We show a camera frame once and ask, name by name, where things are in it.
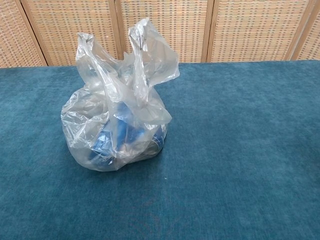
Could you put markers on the clear plastic bag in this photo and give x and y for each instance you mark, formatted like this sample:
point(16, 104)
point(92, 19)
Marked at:
point(117, 82)

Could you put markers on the blue package inside bag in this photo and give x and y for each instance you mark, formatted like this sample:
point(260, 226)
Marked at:
point(120, 125)

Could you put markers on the blue tin can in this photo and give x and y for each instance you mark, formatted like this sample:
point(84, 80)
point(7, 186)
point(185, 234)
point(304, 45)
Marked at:
point(157, 141)

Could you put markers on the teal carpet mat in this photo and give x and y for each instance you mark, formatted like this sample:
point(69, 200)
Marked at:
point(237, 150)

